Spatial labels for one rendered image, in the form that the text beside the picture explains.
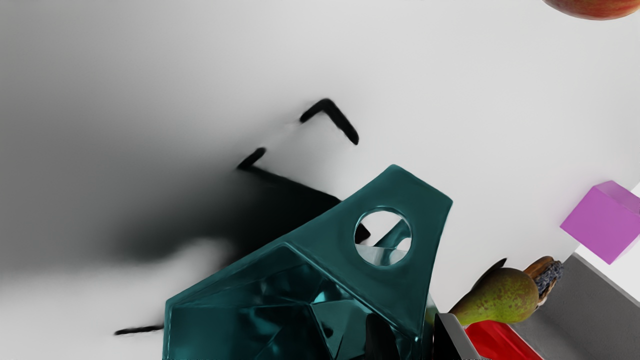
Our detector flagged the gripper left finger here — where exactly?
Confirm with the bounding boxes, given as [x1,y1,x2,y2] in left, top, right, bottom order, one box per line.
[365,313,401,360]

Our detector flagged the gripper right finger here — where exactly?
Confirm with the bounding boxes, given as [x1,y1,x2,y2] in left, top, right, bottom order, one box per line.
[432,313,484,360]

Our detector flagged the teal faceted mug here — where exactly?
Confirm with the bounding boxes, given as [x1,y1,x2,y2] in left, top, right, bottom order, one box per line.
[162,164,454,360]

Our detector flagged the red block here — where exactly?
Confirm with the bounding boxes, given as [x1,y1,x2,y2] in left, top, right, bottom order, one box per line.
[464,320,544,360]

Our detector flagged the green brown pear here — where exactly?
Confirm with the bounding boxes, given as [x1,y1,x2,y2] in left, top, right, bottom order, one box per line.
[448,267,541,327]

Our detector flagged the brown and dark lumpy object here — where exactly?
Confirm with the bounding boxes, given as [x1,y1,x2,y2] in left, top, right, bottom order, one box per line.
[523,255,564,307]

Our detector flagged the magenta cube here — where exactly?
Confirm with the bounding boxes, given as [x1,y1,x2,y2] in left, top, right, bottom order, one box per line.
[559,180,640,266]

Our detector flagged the red apple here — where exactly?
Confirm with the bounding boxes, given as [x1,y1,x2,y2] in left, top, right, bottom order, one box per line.
[542,0,640,21]

